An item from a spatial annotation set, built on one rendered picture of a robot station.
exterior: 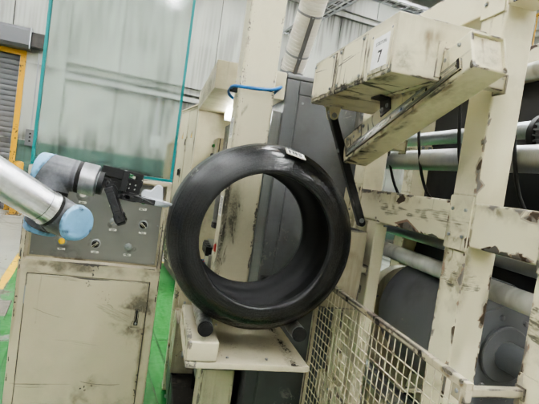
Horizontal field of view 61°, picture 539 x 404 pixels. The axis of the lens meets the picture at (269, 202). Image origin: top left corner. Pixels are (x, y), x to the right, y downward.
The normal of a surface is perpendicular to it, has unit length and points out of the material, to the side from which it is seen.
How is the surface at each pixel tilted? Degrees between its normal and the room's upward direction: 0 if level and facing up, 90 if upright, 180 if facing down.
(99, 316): 90
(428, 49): 90
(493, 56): 72
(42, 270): 90
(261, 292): 80
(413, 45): 90
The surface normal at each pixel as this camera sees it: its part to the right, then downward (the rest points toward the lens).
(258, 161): 0.21, -0.10
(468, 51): -0.96, -0.12
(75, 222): 0.81, 0.18
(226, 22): 0.37, 0.10
